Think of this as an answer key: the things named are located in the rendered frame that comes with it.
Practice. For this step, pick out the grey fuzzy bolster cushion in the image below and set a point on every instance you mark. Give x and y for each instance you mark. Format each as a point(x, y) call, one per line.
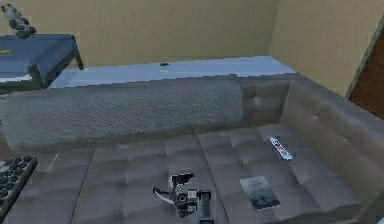
point(120, 113)

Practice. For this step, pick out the brown wooden door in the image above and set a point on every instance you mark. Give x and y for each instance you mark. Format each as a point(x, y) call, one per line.
point(370, 86)

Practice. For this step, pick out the grey tufted sofa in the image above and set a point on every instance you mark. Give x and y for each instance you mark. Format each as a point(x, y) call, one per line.
point(126, 173)

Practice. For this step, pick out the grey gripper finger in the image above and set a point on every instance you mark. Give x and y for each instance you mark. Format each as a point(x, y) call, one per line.
point(162, 192)
point(165, 198)

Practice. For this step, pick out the black laptop keyboard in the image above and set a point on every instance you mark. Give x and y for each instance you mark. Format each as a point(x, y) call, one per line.
point(11, 178)

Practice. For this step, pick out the small black floor object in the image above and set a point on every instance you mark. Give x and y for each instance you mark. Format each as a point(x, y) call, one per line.
point(163, 64)

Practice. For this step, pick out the white remote control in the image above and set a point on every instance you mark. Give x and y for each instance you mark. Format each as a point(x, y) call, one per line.
point(280, 148)

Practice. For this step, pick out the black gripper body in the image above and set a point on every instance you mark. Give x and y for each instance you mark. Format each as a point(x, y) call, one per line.
point(181, 200)

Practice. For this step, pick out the blue table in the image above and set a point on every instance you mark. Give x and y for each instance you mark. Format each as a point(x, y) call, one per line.
point(36, 55)

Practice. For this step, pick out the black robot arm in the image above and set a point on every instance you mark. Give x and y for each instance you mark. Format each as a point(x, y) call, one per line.
point(206, 206)

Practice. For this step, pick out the grey book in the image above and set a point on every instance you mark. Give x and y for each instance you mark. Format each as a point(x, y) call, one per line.
point(260, 192)

